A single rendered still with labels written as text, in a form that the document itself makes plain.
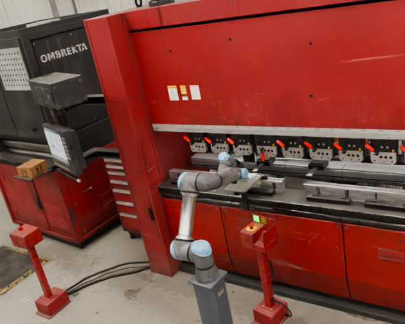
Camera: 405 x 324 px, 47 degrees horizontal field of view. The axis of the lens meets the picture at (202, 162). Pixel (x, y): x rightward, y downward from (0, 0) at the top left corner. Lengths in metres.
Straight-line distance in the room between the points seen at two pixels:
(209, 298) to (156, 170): 1.44
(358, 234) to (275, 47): 1.34
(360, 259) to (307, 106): 1.10
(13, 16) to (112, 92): 6.57
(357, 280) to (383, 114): 1.20
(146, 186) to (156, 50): 1.12
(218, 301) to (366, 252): 1.06
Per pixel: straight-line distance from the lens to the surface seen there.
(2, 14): 10.05
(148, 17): 3.57
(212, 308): 2.93
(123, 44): 3.67
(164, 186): 3.94
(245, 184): 3.40
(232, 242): 3.80
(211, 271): 2.83
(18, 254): 5.57
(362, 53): 2.90
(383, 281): 3.43
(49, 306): 4.37
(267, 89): 3.18
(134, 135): 3.75
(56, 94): 3.48
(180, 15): 3.39
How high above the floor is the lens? 2.46
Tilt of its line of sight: 22 degrees down
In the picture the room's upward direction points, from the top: 11 degrees counter-clockwise
